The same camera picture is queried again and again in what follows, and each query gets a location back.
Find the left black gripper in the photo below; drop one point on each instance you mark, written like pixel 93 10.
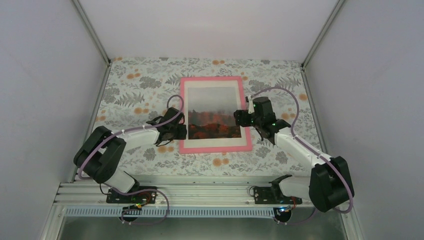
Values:
pixel 182 135

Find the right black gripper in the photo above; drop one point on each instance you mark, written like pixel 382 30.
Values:
pixel 241 116

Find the pink picture frame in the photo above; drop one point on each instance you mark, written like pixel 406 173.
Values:
pixel 209 106

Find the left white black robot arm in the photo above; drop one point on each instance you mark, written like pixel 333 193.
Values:
pixel 100 154

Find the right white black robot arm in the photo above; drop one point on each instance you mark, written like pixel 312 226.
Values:
pixel 329 183

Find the floral patterned table mat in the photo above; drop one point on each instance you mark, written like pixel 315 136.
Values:
pixel 138 88

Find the right aluminium corner post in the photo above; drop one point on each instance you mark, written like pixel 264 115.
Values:
pixel 334 13

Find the aluminium corner post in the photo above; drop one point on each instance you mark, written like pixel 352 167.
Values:
pixel 91 31
pixel 334 13

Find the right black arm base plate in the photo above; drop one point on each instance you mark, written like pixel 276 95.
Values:
pixel 271 195

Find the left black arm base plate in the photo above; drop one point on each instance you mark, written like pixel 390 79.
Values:
pixel 143 198

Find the aluminium rail base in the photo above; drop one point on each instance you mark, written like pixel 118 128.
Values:
pixel 191 208

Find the left aluminium corner post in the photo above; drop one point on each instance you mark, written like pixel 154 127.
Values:
pixel 91 31

